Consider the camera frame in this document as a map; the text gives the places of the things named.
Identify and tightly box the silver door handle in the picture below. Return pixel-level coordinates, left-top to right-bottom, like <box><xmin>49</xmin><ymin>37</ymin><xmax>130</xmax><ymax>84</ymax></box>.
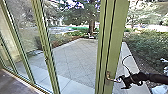
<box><xmin>105</xmin><ymin>70</ymin><xmax>123</xmax><ymax>84</ymax></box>

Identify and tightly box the green framed glass door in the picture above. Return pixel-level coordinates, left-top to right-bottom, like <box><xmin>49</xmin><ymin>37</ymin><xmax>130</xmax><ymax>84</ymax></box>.
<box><xmin>94</xmin><ymin>0</ymin><xmax>130</xmax><ymax>94</ymax></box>

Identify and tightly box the white garden statue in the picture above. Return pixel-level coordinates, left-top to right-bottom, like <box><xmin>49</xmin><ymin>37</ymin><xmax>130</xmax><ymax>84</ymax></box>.
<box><xmin>151</xmin><ymin>58</ymin><xmax>168</xmax><ymax>94</ymax></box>

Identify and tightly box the white garden bench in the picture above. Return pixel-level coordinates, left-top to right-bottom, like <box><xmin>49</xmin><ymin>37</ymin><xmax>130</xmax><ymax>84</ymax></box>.
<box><xmin>87</xmin><ymin>33</ymin><xmax>98</xmax><ymax>41</ymax></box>

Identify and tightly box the tree trunk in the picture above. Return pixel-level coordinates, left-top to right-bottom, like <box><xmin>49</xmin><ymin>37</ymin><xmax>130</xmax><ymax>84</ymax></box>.
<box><xmin>87</xmin><ymin>8</ymin><xmax>97</xmax><ymax>38</ymax></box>

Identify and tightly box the green window frame wall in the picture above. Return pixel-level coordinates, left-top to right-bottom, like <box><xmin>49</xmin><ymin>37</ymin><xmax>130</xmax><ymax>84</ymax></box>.
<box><xmin>0</xmin><ymin>0</ymin><xmax>62</xmax><ymax>94</ymax></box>

